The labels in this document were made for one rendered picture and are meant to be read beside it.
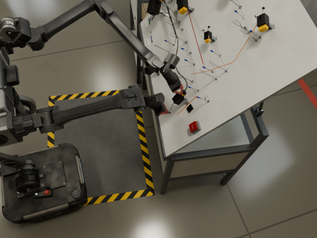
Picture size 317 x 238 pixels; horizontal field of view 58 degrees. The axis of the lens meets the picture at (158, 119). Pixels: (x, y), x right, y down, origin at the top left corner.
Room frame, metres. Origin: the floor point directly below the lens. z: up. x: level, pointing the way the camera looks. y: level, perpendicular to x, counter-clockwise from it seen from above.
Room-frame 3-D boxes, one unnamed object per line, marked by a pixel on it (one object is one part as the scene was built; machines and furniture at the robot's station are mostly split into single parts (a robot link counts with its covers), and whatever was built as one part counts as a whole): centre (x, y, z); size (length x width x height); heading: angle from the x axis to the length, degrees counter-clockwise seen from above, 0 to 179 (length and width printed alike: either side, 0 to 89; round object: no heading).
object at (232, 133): (1.36, -0.24, 0.60); 1.17 x 0.58 x 0.40; 16
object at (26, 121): (0.50, 0.54, 1.45); 0.09 x 0.08 x 0.12; 25
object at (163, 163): (1.01, -0.02, 0.60); 0.55 x 0.03 x 0.39; 16
